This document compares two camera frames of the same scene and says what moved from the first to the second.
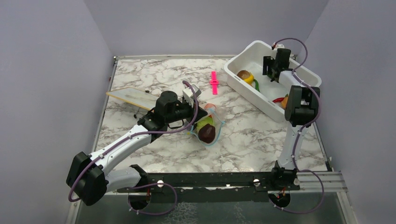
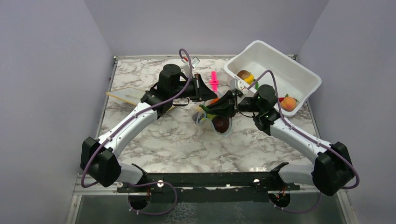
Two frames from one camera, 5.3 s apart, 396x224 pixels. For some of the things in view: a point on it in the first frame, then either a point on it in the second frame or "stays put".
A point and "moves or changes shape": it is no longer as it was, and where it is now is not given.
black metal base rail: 219,187 stays put
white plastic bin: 244,73 stays put
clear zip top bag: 207,129 moves or changes shape
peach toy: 284,102 stays put
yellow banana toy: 250,80 stays put
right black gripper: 267,62 -> 226,106
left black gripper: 191,109 -> 201,90
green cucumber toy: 257,85 stays put
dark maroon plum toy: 207,133 -> 221,123
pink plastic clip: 214,82 stays put
